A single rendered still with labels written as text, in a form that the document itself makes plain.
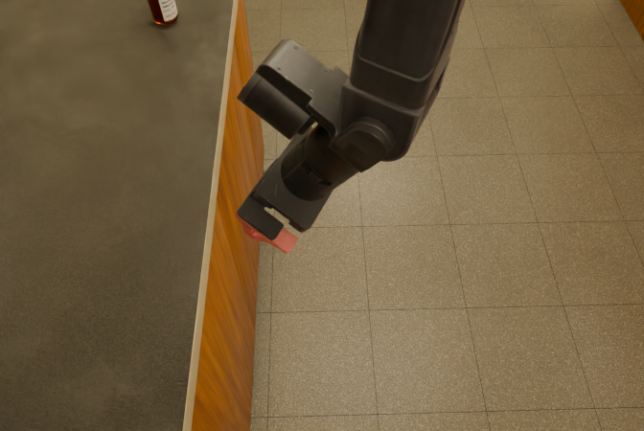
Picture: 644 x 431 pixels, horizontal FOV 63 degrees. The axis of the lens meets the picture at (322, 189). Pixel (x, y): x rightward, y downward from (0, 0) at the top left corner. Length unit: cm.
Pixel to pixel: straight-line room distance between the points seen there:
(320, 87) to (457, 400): 132
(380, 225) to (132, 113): 113
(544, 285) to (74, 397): 148
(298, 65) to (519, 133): 182
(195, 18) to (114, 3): 17
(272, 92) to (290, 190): 12
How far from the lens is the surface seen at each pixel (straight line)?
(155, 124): 87
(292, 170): 50
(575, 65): 259
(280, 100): 44
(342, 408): 159
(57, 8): 116
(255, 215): 52
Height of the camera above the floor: 155
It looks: 55 degrees down
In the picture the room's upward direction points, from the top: straight up
